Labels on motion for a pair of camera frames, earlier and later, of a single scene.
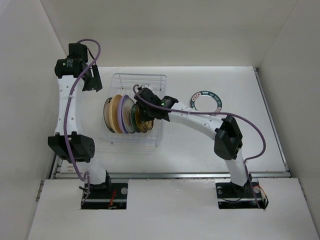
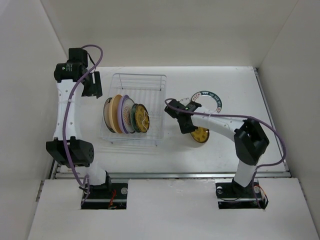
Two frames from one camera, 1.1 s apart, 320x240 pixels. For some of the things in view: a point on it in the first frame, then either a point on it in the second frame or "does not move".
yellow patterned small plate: [144, 126] to [201, 134]
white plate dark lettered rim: [206, 101] does not move
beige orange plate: [113, 113] does not move
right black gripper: [144, 117] to [185, 130]
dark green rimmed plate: [133, 118] does not move
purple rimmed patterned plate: [124, 107] does not move
